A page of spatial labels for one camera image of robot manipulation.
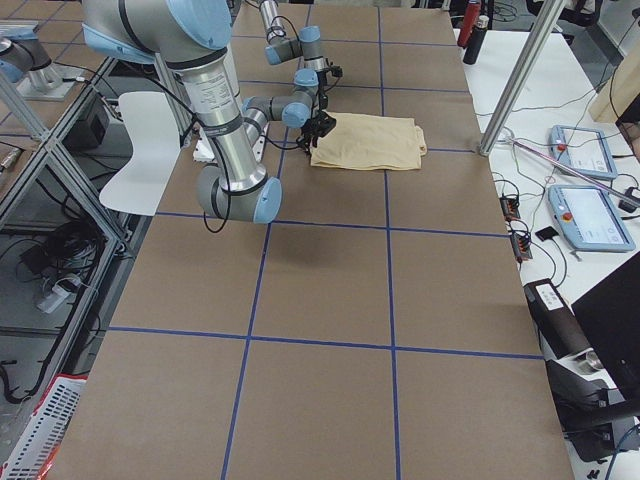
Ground black bottle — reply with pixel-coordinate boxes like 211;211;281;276
462;15;489;65

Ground upper teach pendant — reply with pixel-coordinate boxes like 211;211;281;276
549;125;618;181

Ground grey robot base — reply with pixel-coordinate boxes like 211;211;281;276
1;28;85;101

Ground black monitor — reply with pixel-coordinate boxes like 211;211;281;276
572;255;640;399

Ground cream long-sleeve printed shirt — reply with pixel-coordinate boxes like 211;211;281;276
310;112;428;171

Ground aluminium frame rack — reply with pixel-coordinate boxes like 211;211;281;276
0;19;211;381

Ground lower teach pendant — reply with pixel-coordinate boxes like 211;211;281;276
547;185;636;253

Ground white power strip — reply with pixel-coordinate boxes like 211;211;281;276
36;280;75;314

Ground red bottle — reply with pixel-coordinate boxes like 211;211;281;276
457;0;482;48

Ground aluminium frame post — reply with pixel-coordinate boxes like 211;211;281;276
478;0;564;157

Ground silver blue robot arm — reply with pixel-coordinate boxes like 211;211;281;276
258;0;333;109
82;1;342;224

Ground white perforated basket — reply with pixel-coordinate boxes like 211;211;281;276
1;374;87;479

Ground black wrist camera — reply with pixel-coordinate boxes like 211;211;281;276
326;65;343;79

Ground teach pendant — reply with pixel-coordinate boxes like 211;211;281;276
547;185;636;253
549;125;618;181

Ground black labelled box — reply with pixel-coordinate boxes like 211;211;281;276
523;279;592;360

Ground orange circuit board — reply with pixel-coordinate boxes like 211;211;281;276
509;230;533;264
499;196;521;221

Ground white plastic chair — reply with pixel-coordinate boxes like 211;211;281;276
99;91;181;216

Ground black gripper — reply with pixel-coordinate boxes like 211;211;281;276
299;113;336;154
316;74;329;112

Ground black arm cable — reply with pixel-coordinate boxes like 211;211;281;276
259;134;306;151

